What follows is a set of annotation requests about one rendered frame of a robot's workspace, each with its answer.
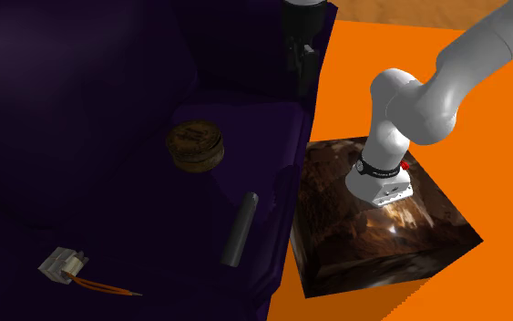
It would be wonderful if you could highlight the white box with orange wires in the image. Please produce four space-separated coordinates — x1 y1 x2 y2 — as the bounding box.
36 245 144 298

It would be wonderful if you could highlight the dark purple sofa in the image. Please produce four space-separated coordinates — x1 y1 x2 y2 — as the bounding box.
0 0 340 321

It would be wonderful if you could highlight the dark grey cylinder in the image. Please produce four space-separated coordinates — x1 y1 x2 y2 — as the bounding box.
220 191 261 269

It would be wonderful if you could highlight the patterned brown robot stand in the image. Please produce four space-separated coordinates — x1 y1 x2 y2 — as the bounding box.
289 136 485 299

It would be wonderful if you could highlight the orange rug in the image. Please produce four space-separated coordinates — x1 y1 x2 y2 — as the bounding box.
266 19 513 321

